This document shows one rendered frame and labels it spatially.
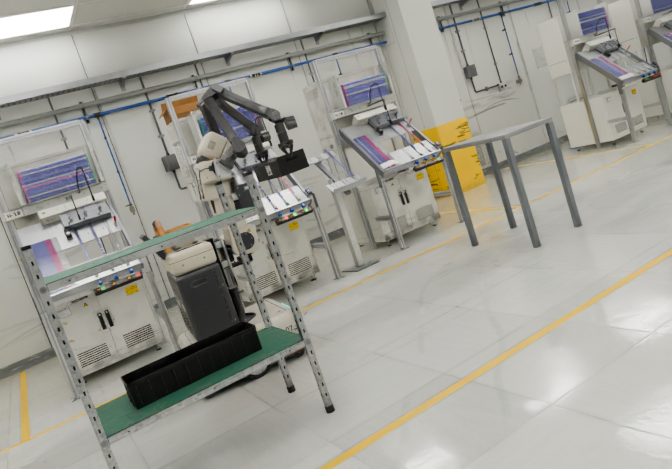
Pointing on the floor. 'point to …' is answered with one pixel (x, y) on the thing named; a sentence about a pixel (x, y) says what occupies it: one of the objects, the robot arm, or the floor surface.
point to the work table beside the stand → (512, 176)
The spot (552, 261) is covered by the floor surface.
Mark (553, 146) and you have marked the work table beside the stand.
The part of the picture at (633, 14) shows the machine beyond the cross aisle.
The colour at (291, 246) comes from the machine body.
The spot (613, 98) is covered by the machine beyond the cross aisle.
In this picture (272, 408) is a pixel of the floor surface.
